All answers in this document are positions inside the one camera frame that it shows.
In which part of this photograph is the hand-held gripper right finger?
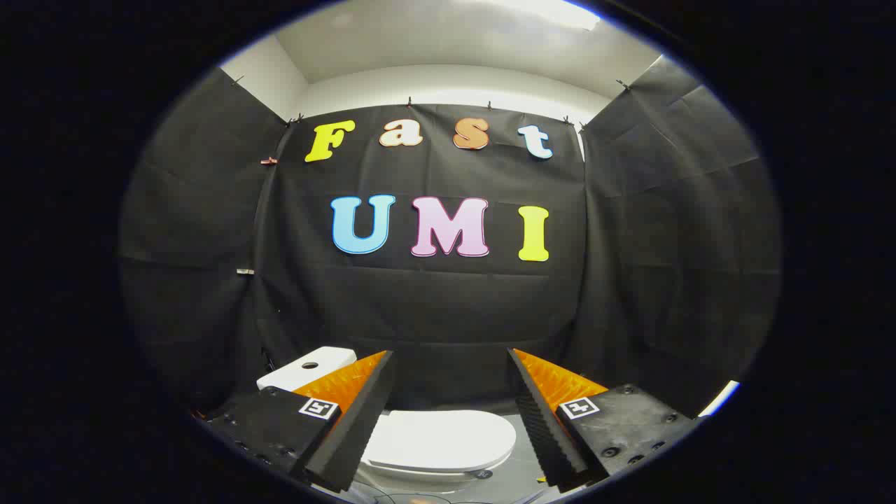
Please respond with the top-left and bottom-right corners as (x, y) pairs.
(507, 348), (703, 494)

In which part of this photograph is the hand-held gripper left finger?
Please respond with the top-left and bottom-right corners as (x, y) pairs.
(203, 350), (397, 494)

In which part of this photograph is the white toilet tank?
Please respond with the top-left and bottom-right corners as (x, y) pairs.
(256, 346), (358, 393)

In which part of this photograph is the black backdrop cloth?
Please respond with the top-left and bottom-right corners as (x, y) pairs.
(118, 56), (781, 421)

